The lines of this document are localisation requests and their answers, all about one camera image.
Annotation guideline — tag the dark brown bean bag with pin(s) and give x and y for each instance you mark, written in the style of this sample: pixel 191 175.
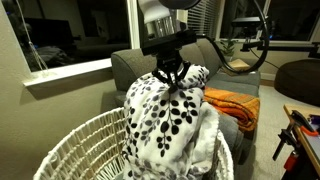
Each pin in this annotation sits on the dark brown bean bag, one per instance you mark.
pixel 300 80

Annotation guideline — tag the white woven laundry basket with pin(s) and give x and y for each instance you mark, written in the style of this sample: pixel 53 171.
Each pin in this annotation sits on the white woven laundry basket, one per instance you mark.
pixel 92 151

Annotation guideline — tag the wooden table with clamp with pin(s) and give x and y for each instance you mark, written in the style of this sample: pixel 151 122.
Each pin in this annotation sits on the wooden table with clamp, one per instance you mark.
pixel 302 133

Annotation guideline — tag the white black spotted blanket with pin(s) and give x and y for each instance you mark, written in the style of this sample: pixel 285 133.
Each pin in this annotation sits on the white black spotted blanket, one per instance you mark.
pixel 170 129

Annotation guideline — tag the cardboard box on sofa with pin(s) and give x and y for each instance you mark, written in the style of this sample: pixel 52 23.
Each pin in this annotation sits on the cardboard box on sofa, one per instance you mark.
pixel 237 65

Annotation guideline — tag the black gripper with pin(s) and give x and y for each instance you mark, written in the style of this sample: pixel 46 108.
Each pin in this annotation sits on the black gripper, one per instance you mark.
pixel 170 62

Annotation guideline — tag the black camera arm mount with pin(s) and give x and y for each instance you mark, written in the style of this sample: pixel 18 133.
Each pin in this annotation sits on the black camera arm mount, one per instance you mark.
pixel 312 49

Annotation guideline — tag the grey fabric sofa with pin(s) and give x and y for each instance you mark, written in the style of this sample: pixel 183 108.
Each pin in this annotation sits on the grey fabric sofa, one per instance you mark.
pixel 130 64

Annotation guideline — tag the orange striped blanket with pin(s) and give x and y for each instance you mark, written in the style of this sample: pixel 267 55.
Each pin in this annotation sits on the orange striped blanket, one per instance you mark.
pixel 244 107

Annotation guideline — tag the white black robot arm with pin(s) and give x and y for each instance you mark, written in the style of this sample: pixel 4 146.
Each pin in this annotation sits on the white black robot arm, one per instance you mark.
pixel 166 36

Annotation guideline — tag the black camera on mount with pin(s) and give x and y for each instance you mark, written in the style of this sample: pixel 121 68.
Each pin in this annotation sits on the black camera on mount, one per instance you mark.
pixel 246 22

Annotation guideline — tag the white window sill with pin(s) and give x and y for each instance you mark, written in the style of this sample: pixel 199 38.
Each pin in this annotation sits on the white window sill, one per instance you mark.
pixel 60 73

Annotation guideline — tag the green potted plant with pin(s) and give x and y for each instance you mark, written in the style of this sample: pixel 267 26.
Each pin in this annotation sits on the green potted plant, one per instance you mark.
pixel 228 46

